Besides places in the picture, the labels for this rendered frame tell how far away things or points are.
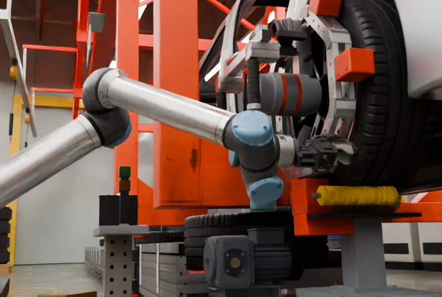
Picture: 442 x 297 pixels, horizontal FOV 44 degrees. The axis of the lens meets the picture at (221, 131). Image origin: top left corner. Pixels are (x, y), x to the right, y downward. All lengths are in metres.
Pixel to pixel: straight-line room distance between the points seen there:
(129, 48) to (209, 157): 2.23
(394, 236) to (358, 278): 5.98
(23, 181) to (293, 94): 0.84
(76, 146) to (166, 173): 0.53
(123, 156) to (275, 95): 2.44
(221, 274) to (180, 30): 0.97
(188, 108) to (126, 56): 2.88
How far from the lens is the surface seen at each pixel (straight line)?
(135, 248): 3.29
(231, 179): 2.13
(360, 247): 1.78
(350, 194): 1.66
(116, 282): 2.17
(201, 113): 1.34
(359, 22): 1.66
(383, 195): 1.72
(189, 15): 2.27
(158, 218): 4.01
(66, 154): 1.64
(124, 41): 4.26
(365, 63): 1.52
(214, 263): 1.90
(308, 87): 1.76
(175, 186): 2.07
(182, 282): 2.18
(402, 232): 7.62
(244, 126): 1.24
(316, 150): 1.50
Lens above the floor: 0.38
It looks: 12 degrees up
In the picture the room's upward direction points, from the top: 1 degrees counter-clockwise
